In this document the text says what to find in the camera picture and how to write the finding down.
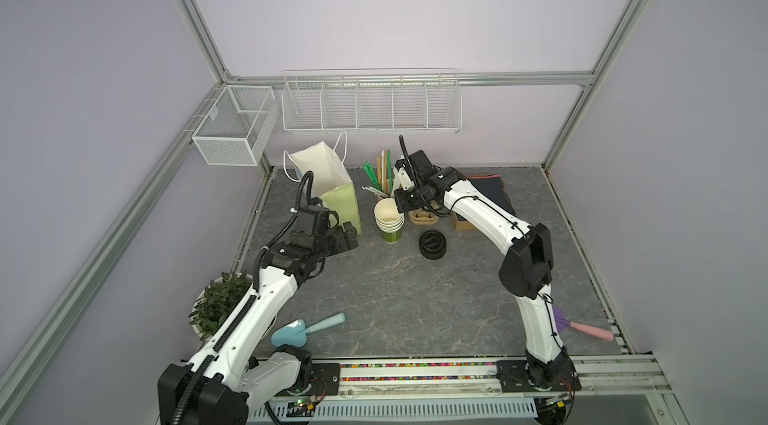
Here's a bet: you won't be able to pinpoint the stack of black lids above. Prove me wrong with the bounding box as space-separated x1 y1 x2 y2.
418 229 447 260

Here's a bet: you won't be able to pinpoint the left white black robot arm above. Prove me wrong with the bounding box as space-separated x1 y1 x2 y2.
158 171 357 424

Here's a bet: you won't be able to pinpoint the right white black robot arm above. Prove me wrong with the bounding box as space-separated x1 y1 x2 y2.
394 137 581 392

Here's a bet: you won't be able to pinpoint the brown pulp cup carriers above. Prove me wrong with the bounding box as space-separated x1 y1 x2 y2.
408 210 439 226

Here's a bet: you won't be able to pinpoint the green wrapped straw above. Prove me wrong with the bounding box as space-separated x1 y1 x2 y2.
386 150 394 196
363 161 383 191

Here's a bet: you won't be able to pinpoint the brown wrapped straw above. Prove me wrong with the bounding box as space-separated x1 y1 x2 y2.
376 151 386 193

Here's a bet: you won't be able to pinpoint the white green paper bag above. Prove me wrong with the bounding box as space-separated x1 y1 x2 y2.
282 132 362 235

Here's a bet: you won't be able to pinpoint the stack of paper cups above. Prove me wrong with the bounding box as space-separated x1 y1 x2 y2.
374 198 405 244

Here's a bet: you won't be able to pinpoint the cardboard box of napkins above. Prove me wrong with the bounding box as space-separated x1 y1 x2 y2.
451 174 516 231

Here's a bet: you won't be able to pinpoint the teal plastic scoop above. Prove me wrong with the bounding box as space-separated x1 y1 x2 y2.
270 312 347 348

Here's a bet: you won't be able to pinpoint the potted green plant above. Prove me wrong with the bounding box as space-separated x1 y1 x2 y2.
188 272 253 342

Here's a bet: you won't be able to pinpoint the purple pink spatula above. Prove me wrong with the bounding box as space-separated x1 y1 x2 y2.
553 306 615 341

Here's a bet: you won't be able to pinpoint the long white wire basket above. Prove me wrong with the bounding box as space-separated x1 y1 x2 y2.
282 68 463 134

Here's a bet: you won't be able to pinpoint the small white wire basket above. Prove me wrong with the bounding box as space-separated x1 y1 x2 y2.
192 85 279 167

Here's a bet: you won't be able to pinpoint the white ribbed cable duct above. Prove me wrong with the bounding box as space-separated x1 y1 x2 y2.
271 397 538 424

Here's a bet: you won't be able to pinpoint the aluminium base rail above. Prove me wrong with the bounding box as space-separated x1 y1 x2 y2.
313 355 673 399

